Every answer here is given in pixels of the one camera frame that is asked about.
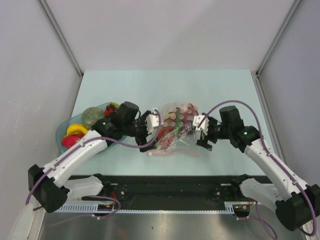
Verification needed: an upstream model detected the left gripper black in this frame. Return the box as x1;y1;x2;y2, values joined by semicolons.
122;110;158;151

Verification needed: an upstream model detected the clear zip top bag pink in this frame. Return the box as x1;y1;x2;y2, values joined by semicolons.
147;102;200;157

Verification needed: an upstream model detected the green cucumber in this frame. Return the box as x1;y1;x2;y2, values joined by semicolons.
174;107;181;136

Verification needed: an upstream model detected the red plastic lobster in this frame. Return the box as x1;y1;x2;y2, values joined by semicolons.
156;103;199;151

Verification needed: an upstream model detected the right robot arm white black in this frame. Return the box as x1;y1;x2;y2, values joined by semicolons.
192;104;320;236

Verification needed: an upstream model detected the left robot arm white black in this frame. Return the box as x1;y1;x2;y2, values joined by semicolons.
25;101;162;213

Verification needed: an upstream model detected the dark red grape bunch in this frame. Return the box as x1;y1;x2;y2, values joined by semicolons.
104;102;120;117

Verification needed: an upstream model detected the green round melon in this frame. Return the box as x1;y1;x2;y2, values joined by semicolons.
81;107;105;128

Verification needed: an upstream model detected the pink dragon fruit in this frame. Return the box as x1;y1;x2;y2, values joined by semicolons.
61;133;85;149

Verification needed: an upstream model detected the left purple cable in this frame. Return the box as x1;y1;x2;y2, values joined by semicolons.
25;107;162;226

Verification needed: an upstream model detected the purple cable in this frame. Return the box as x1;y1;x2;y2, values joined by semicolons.
25;107;162;226
198;100;317;240

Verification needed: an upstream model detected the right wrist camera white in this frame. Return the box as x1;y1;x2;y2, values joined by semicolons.
192;115;209;135

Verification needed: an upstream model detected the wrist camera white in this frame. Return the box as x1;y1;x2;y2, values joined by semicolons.
192;115;209;135
146;108;163;134

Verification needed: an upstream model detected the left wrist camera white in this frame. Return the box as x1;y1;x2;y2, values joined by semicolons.
146;108;163;134

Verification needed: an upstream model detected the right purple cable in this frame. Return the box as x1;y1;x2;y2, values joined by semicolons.
198;100;317;240

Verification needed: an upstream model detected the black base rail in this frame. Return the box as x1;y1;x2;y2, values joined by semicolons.
67;174;273;211

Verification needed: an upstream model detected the white slotted cable duct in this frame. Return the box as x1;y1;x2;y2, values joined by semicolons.
58;201;251;215

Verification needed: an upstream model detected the aluminium frame post right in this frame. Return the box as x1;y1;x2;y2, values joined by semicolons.
256;0;302;76

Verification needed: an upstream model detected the aluminium frame post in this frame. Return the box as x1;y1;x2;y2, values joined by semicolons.
256;0;302;76
37;0;85;77

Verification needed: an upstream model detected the aluminium frame post left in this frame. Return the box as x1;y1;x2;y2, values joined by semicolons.
37;0;85;77

